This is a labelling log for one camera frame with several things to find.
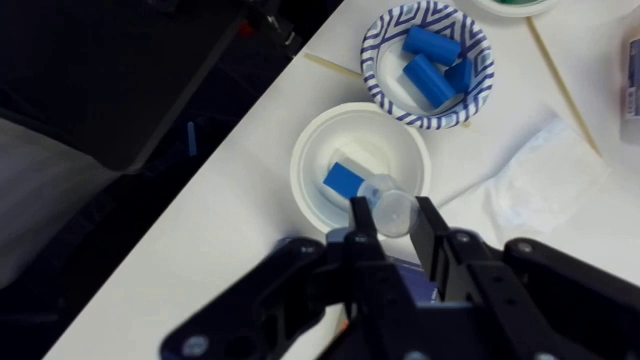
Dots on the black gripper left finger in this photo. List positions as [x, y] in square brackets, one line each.
[371, 287]

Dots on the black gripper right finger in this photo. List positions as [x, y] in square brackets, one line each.
[481, 287]

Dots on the blue book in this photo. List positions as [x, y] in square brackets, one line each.
[416, 281]

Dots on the clear plastic bag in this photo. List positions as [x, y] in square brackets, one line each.
[552, 187]

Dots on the white bowl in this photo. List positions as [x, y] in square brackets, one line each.
[361, 133]

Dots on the blue patterned paper plate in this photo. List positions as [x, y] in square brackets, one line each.
[382, 87]

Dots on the blue cylinder block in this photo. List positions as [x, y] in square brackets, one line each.
[430, 81]
[461, 75]
[433, 45]

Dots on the wooden skewer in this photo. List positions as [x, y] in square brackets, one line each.
[333, 65]
[563, 87]

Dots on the black orange clamp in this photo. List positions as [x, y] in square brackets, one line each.
[270, 22]

